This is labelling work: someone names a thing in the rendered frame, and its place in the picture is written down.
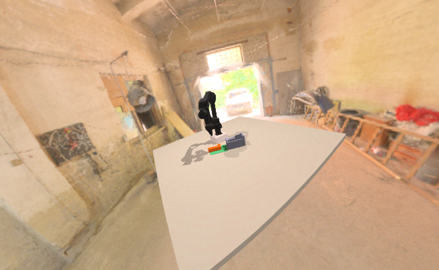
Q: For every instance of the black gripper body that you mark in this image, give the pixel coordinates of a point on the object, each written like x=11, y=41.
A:
x=208, y=122

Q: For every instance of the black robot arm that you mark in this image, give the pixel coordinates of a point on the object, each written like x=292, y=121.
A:
x=209, y=99

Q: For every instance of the orange l-shaped part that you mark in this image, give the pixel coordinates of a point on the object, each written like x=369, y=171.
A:
x=215, y=148

